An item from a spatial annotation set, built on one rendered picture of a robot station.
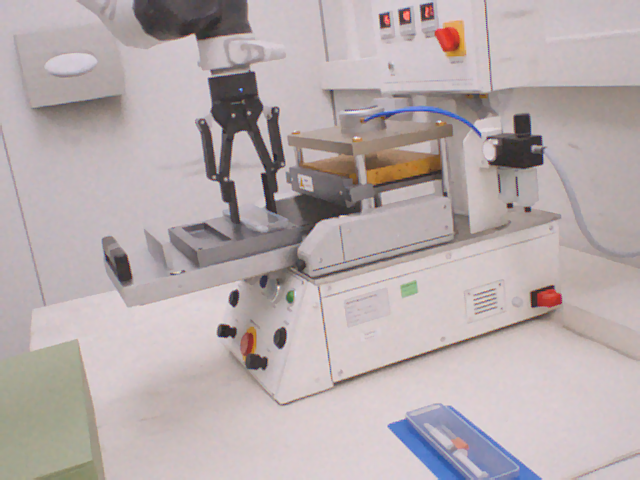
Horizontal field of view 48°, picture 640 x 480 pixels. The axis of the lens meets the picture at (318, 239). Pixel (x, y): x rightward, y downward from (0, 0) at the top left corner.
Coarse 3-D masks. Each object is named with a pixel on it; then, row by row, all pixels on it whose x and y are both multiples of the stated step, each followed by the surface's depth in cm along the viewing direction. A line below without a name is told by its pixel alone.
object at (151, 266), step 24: (144, 264) 110; (168, 264) 104; (192, 264) 106; (216, 264) 104; (240, 264) 105; (264, 264) 107; (288, 264) 108; (120, 288) 102; (144, 288) 100; (168, 288) 101; (192, 288) 103
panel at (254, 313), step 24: (240, 288) 129; (264, 288) 118; (288, 288) 111; (240, 312) 127; (264, 312) 117; (288, 312) 109; (240, 336) 125; (264, 336) 115; (288, 336) 107; (240, 360) 122; (264, 384) 111
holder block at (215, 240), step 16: (192, 224) 121; (208, 224) 120; (224, 224) 118; (240, 224) 116; (176, 240) 116; (192, 240) 110; (208, 240) 115; (224, 240) 112; (240, 240) 106; (256, 240) 107; (272, 240) 108; (288, 240) 109; (192, 256) 107; (208, 256) 104; (224, 256) 105; (240, 256) 106
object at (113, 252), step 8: (104, 240) 112; (112, 240) 111; (104, 248) 112; (112, 248) 106; (120, 248) 105; (112, 256) 103; (120, 256) 101; (120, 264) 102; (128, 264) 102; (120, 272) 102; (128, 272) 102; (120, 280) 102
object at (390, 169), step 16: (320, 160) 129; (336, 160) 126; (352, 160) 124; (368, 160) 121; (384, 160) 119; (400, 160) 117; (416, 160) 115; (432, 160) 116; (352, 176) 111; (368, 176) 112; (384, 176) 113; (400, 176) 114; (416, 176) 116; (432, 176) 117
